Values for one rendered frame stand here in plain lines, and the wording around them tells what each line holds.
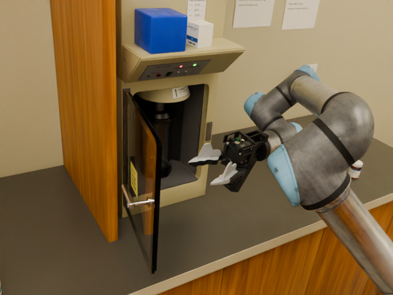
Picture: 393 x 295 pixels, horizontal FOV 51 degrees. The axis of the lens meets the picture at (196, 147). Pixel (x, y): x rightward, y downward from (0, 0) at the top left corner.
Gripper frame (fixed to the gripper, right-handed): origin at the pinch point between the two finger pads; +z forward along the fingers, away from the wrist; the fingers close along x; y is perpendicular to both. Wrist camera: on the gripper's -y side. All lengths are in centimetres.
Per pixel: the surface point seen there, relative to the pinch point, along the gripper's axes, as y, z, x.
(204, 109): -3.9, -25.6, -29.2
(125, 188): -6.9, 14.7, -10.6
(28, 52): 0, 14, -77
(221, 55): 20.1, -18.4, -20.1
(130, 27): 24.2, 1.8, -34.4
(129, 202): -6.1, 16.8, -5.1
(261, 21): 9, -84, -64
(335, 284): -77, -78, 19
